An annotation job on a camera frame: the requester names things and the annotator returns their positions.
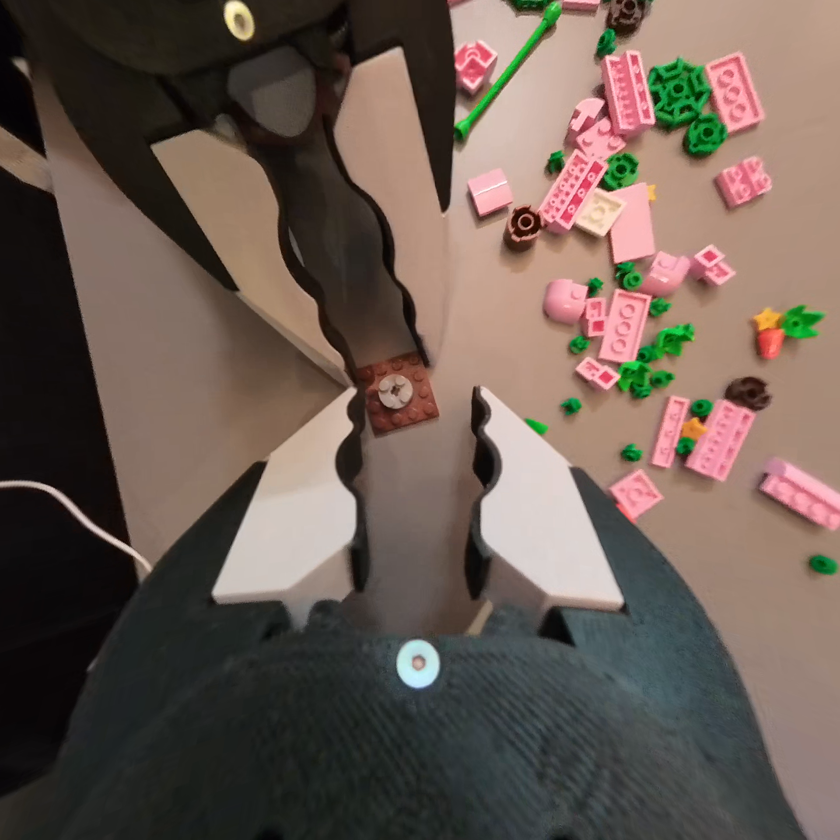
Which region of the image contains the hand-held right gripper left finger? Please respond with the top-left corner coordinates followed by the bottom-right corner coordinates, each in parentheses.
top-left (211, 387), bottom-right (368, 606)

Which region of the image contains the reddish brown round toy brick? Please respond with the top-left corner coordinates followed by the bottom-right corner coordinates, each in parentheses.
top-left (504, 205), bottom-right (544, 252)

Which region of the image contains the white cable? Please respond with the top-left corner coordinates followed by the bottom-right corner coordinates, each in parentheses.
top-left (0, 480), bottom-right (153, 573)

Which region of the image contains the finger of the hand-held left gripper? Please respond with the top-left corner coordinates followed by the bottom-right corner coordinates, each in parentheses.
top-left (151, 128), bottom-right (358, 388)
top-left (325, 45), bottom-right (454, 367)

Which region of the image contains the brown square toy plate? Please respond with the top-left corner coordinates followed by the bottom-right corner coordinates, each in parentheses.
top-left (354, 352), bottom-right (439, 435)

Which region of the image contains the pile of pink toy bricks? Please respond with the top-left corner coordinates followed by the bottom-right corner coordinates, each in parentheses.
top-left (448, 0), bottom-right (840, 529)

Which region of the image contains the green toy stem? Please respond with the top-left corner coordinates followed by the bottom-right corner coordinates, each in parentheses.
top-left (454, 0), bottom-right (564, 142)

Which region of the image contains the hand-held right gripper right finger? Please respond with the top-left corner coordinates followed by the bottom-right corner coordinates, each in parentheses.
top-left (467, 387), bottom-right (624, 614)

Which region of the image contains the dark brown round toy plate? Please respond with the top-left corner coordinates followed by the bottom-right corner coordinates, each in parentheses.
top-left (605, 0), bottom-right (647, 34)
top-left (725, 377), bottom-right (772, 411)

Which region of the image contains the cream square toy plate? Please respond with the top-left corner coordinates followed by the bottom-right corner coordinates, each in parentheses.
top-left (574, 189), bottom-right (626, 237)

